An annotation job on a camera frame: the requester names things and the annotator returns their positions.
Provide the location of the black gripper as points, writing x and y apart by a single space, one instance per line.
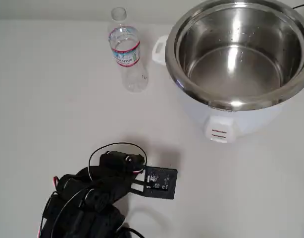
122 158

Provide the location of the clear plastic water bottle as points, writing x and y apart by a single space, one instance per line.
124 37

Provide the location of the stainless steel inner pot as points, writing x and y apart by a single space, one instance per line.
241 62

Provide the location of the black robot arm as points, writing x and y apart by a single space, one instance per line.
87 210

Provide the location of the black camera board mount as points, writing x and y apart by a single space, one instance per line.
170 183

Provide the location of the white rice cooker body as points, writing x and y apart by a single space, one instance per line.
253 121

